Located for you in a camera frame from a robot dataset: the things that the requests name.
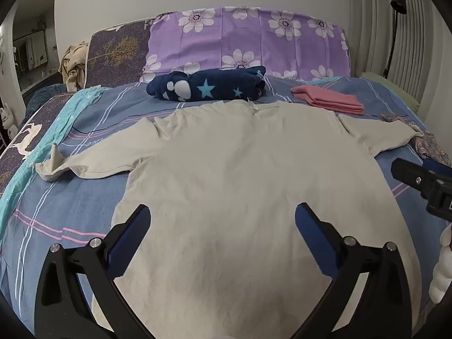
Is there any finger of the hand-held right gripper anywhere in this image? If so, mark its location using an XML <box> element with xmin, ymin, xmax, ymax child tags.
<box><xmin>423</xmin><ymin>159</ymin><xmax>452</xmax><ymax>178</ymax></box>
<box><xmin>391</xmin><ymin>158</ymin><xmax>438</xmax><ymax>198</ymax></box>

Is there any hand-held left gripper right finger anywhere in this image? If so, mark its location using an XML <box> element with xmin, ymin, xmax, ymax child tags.
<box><xmin>294</xmin><ymin>202</ymin><xmax>412</xmax><ymax>339</ymax></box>

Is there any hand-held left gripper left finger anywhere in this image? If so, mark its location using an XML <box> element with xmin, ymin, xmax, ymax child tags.
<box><xmin>35</xmin><ymin>204</ymin><xmax>152</xmax><ymax>339</ymax></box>

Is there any floral patterned garment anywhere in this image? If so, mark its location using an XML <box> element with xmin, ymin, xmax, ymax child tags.
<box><xmin>381</xmin><ymin>113</ymin><xmax>452</xmax><ymax>168</ymax></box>

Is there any beige t-shirt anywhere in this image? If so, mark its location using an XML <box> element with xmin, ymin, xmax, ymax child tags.
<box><xmin>34</xmin><ymin>99</ymin><xmax>424</xmax><ymax>339</ymax></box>

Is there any beige clothes pile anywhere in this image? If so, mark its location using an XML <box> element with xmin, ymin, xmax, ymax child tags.
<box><xmin>58</xmin><ymin>42</ymin><xmax>89</xmax><ymax>92</ymax></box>

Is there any person's right hand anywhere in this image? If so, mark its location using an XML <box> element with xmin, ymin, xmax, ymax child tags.
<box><xmin>429</xmin><ymin>222</ymin><xmax>452</xmax><ymax>304</ymax></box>

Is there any blue striped bed cover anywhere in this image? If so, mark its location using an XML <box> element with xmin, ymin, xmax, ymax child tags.
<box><xmin>0</xmin><ymin>76</ymin><xmax>452</xmax><ymax>339</ymax></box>

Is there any green pillow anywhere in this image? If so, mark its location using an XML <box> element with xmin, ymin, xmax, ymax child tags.
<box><xmin>360</xmin><ymin>71</ymin><xmax>421</xmax><ymax>112</ymax></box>

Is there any folded pink cloth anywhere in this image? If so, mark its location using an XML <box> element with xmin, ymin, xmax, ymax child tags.
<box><xmin>290</xmin><ymin>85</ymin><xmax>365</xmax><ymax>115</ymax></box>

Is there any cream pleated curtain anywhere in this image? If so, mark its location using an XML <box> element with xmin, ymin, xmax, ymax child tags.
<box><xmin>349</xmin><ymin>0</ymin><xmax>452</xmax><ymax>114</ymax></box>

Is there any dark teal fuzzy blanket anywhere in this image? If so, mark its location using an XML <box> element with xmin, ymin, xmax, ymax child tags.
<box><xmin>25</xmin><ymin>84</ymin><xmax>76</xmax><ymax>119</ymax></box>

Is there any black floor lamp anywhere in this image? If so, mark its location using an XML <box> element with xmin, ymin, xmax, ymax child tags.
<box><xmin>383</xmin><ymin>0</ymin><xmax>407</xmax><ymax>78</ymax></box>

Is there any white cat figurine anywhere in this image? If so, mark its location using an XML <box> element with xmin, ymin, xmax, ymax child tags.
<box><xmin>0</xmin><ymin>103</ymin><xmax>15</xmax><ymax>138</ymax></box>

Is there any navy star print blanket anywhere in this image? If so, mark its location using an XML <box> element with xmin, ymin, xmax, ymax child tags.
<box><xmin>146</xmin><ymin>65</ymin><xmax>267</xmax><ymax>102</ymax></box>

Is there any dark purple printed bed sheet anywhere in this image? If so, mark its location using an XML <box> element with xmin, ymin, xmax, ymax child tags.
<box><xmin>0</xmin><ymin>19</ymin><xmax>156</xmax><ymax>198</ymax></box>

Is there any purple floral pillow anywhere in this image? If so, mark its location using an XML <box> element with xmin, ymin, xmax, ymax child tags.
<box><xmin>139</xmin><ymin>6</ymin><xmax>351</xmax><ymax>83</ymax></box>

